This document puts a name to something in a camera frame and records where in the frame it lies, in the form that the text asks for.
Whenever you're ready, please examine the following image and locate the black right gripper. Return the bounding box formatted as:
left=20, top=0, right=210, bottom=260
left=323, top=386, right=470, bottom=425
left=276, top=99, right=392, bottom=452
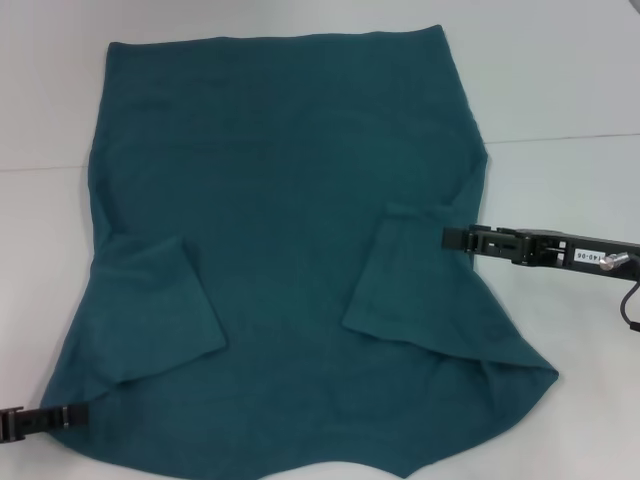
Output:
left=441, top=223, right=640, bottom=283

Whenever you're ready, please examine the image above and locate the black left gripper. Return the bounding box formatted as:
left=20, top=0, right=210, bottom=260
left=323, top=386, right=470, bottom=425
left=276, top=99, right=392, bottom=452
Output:
left=0, top=401, right=91, bottom=445

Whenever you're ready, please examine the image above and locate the teal blue shirt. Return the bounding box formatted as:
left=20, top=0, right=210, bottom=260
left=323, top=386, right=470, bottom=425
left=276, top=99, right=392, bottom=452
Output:
left=39, top=24, right=560, bottom=479

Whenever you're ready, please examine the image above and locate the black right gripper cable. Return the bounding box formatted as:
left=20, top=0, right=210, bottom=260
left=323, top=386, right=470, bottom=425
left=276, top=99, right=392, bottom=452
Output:
left=618, top=279, right=640, bottom=332

